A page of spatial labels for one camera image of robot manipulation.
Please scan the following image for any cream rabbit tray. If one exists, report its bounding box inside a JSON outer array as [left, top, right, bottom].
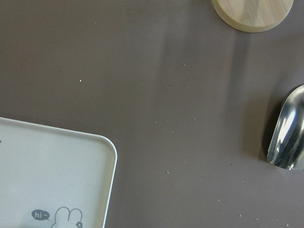
[[0, 118, 117, 228]]

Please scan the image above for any wooden mug tree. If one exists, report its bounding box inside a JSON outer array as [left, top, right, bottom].
[[211, 0, 294, 33]]

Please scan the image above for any metal scoop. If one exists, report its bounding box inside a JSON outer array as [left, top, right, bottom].
[[266, 85, 304, 171]]

